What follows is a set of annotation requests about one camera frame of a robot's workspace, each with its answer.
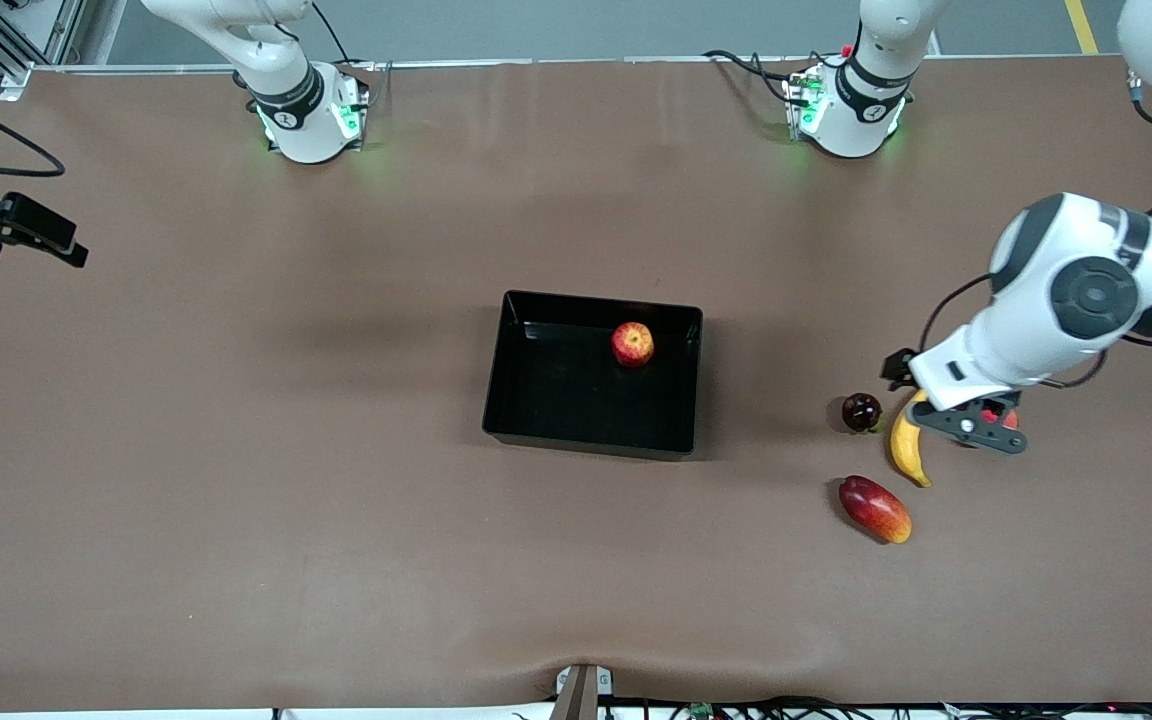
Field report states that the yellow banana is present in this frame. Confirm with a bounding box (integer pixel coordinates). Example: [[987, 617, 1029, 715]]
[[889, 390, 934, 489]]

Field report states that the red yellow apple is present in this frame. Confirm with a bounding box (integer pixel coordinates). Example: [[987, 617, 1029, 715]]
[[611, 321, 655, 368]]

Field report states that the black plastic box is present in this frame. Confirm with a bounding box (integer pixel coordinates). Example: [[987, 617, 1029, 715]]
[[482, 290, 703, 462]]

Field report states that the dark purple mangosteen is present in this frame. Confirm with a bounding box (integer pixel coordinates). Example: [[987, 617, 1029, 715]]
[[842, 392, 884, 435]]

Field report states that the red yellow mango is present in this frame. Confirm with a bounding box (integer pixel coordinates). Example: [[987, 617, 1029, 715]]
[[838, 475, 913, 545]]

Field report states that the brown table cover mat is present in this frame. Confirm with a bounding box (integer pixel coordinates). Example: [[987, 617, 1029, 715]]
[[0, 55, 1152, 713]]

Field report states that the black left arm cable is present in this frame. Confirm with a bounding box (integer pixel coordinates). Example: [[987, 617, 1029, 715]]
[[919, 75, 1152, 391]]

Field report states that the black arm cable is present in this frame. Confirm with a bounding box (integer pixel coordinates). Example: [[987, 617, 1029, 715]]
[[919, 75, 1152, 391], [0, 85, 67, 179]]

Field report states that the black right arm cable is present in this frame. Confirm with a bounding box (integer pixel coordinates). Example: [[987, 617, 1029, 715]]
[[0, 85, 67, 179]]

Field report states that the black right base cable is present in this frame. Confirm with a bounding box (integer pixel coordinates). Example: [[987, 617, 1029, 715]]
[[311, 0, 392, 101]]

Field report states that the black base cable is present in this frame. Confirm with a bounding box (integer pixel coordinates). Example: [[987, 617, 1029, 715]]
[[311, 0, 392, 101], [704, 48, 799, 106]]

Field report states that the black left base cable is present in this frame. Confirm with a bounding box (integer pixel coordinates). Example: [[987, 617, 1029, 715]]
[[704, 48, 799, 106]]

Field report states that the grey metal table bracket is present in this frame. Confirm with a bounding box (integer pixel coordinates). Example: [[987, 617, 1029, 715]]
[[549, 663, 614, 720]]

